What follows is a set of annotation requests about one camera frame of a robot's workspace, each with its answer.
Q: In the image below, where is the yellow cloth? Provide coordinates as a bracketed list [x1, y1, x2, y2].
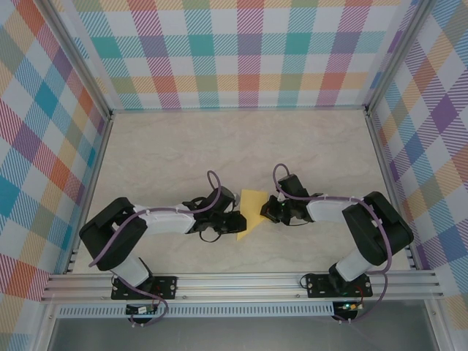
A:
[236, 189, 268, 242]

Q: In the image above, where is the small circuit board green light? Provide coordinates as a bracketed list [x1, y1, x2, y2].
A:
[338, 301, 365, 314]

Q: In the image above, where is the small black circuit board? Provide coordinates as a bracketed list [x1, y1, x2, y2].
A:
[126, 303, 159, 316]

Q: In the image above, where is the thin black left gripper cable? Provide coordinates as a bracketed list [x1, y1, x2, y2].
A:
[199, 228, 222, 244]

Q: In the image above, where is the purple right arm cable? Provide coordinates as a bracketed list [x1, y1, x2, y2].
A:
[273, 163, 395, 325]

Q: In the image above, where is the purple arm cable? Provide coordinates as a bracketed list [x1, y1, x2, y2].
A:
[273, 163, 395, 325]
[88, 170, 223, 328]

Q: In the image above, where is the slotted aluminium frame rail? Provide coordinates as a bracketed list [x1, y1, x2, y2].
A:
[39, 268, 445, 303]

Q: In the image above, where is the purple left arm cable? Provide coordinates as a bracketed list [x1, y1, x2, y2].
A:
[88, 170, 223, 328]

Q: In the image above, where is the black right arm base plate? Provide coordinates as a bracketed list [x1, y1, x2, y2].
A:
[306, 273, 373, 299]

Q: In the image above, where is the perforated metal cable tray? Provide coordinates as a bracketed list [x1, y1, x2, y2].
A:
[56, 301, 336, 318]

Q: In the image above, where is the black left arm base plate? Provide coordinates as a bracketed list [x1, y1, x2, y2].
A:
[110, 276, 179, 301]

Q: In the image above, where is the aluminium side floor rail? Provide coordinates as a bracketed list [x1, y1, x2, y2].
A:
[64, 111, 114, 275]
[363, 107, 421, 271]

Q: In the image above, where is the aluminium frame post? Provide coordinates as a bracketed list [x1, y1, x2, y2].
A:
[363, 0, 436, 114]
[36, 0, 114, 118]

